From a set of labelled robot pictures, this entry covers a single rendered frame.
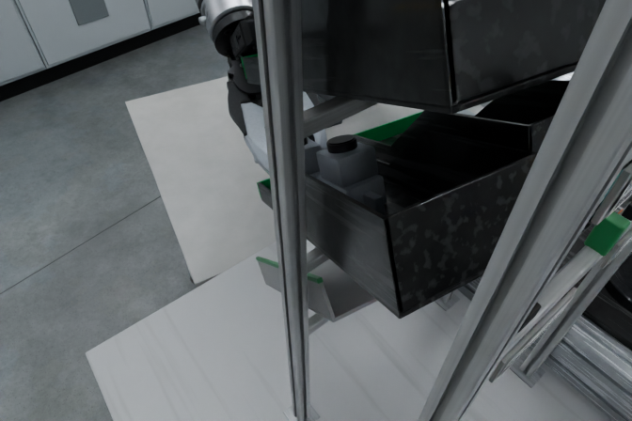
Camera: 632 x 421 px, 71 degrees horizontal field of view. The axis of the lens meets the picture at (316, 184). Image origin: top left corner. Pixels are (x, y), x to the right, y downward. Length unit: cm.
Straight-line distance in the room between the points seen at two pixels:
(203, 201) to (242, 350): 37
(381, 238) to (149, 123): 107
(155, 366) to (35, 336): 128
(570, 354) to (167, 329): 65
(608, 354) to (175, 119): 108
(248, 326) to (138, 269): 130
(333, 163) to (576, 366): 54
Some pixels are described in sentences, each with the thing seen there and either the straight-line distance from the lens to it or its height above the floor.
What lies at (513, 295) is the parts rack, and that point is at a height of 141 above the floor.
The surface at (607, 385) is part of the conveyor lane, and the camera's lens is 81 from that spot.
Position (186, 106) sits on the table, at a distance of 133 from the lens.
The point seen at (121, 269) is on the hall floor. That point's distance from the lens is 210.
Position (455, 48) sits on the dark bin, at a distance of 19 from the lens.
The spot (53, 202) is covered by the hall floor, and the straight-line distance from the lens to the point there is 254.
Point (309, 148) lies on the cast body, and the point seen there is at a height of 127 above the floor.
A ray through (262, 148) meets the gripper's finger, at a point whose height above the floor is 126.
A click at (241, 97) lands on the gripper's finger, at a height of 129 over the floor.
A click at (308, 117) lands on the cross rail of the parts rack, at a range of 30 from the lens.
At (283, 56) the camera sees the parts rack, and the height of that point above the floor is 145.
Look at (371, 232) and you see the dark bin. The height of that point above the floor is 135.
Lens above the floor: 157
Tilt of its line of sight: 44 degrees down
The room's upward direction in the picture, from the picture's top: straight up
